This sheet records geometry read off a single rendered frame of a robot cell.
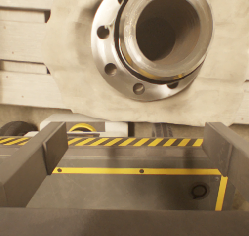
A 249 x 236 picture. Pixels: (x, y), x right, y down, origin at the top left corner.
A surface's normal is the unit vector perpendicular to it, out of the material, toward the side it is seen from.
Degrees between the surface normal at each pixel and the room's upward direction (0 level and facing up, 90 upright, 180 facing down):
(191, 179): 0
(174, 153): 0
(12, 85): 0
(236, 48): 62
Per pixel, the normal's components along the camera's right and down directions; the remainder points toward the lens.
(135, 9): -0.03, 0.29
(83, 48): 0.84, 0.15
